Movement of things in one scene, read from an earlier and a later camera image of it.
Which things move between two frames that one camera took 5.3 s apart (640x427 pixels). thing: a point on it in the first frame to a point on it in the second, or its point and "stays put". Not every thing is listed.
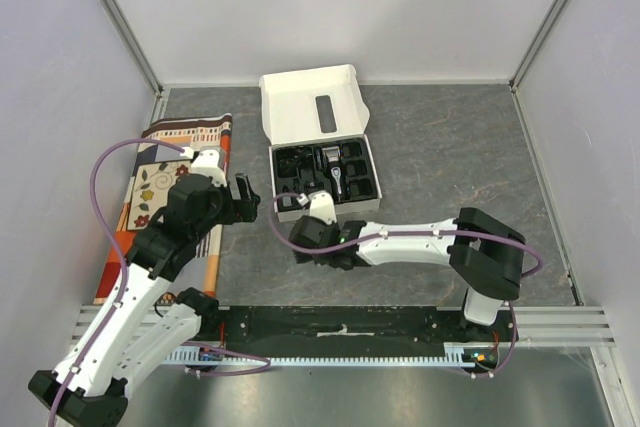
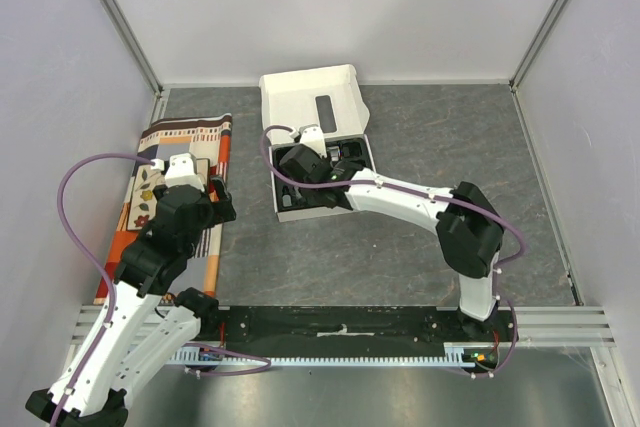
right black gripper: [304, 239] to [298, 167]
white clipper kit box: [314, 122] stays put
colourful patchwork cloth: [147, 192] stays put
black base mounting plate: [282, 328] stays put
